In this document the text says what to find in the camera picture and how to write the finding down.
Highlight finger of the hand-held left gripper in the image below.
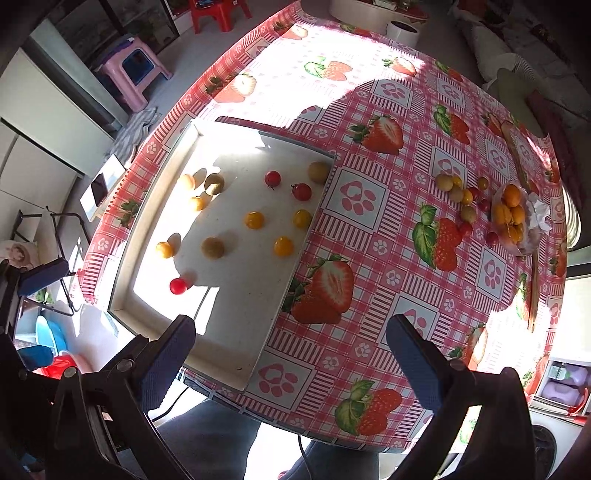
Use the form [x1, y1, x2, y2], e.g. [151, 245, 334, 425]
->
[14, 344, 55, 372]
[0, 257, 70, 333]

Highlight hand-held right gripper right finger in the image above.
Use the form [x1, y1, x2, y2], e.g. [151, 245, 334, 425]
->
[386, 314, 540, 480]

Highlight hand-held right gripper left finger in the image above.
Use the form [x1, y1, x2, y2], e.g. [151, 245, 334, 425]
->
[51, 314, 198, 480]

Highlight white rectangular tray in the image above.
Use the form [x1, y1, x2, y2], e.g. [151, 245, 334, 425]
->
[107, 117, 336, 393]

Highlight light blue basin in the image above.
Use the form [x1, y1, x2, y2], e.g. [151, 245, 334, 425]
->
[36, 316, 66, 354]

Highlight red basin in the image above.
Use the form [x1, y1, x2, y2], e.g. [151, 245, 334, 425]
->
[39, 353, 93, 379]

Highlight person's legs in jeans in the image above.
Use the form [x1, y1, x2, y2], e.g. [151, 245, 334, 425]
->
[154, 399, 379, 480]

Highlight white flat box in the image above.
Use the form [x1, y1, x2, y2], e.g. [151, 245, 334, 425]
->
[79, 154, 126, 220]

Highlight wooden stick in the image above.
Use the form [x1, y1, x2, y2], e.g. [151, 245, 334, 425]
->
[526, 251, 542, 333]

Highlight white cabinet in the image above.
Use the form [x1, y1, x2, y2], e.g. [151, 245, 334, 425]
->
[0, 46, 116, 204]

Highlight purple plastic container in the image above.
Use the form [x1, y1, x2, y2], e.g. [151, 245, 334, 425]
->
[538, 362, 591, 407]

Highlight white appliance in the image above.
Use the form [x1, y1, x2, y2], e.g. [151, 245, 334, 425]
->
[529, 406, 583, 480]

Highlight clear glass bowl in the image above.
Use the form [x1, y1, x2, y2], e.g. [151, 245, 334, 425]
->
[490, 182, 543, 256]

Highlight grey cloth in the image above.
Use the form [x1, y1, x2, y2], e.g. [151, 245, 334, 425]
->
[111, 107, 160, 162]

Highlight strawberry print checked tablecloth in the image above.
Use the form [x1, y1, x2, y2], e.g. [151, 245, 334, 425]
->
[76, 0, 570, 455]

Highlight crumpled white tissue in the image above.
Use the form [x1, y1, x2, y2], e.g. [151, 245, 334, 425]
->
[526, 193, 552, 232]

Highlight pink plastic stool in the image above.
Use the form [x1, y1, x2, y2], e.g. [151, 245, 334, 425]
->
[92, 34, 174, 114]

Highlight wooden back scratcher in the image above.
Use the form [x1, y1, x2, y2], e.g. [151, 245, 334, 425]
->
[501, 120, 532, 190]

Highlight glass display cabinet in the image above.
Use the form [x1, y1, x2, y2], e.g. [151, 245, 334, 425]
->
[46, 0, 181, 61]

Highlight yellow-green chair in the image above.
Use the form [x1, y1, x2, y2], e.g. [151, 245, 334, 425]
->
[496, 67, 546, 121]

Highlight red plastic stool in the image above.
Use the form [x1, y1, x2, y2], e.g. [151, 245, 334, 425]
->
[187, 0, 254, 34]

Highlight white cylindrical bin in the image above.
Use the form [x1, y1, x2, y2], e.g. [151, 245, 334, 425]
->
[385, 21, 421, 47]

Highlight black cable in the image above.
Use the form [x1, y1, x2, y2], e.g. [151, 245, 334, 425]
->
[277, 433, 311, 480]

